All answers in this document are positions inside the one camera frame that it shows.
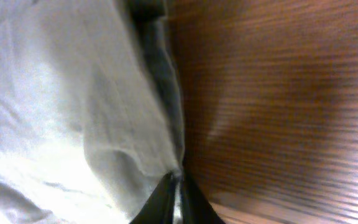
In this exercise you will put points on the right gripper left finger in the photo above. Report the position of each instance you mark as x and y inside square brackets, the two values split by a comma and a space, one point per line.
[159, 207]

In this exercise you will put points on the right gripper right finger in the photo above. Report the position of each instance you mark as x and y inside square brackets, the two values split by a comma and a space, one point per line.
[194, 206]

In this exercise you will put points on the khaki green shorts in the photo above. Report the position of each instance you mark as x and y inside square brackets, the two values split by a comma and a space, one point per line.
[90, 109]

